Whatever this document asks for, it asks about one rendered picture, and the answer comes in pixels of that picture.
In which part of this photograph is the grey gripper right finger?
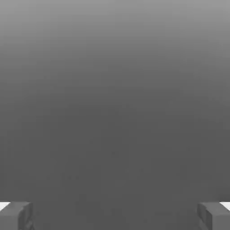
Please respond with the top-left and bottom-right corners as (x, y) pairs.
(196, 201), (230, 230)

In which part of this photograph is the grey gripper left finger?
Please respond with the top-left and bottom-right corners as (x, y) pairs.
(0, 201), (34, 230)

